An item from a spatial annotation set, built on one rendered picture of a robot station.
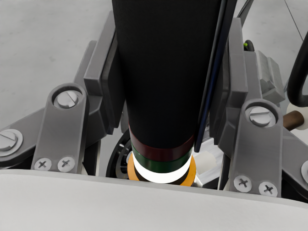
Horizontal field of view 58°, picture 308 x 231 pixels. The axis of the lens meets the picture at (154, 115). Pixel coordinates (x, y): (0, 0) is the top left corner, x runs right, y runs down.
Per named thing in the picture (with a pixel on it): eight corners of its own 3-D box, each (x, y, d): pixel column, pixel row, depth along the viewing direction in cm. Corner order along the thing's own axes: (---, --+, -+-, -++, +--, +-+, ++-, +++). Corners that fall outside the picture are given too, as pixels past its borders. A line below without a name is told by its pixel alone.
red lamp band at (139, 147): (173, 99, 16) (175, 84, 15) (207, 144, 14) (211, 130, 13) (119, 122, 15) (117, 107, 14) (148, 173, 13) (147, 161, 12)
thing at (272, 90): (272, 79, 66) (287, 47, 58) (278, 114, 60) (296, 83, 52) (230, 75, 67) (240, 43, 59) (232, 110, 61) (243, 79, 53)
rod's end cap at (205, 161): (203, 157, 23) (206, 145, 21) (217, 177, 22) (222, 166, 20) (182, 167, 22) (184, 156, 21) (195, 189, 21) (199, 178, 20)
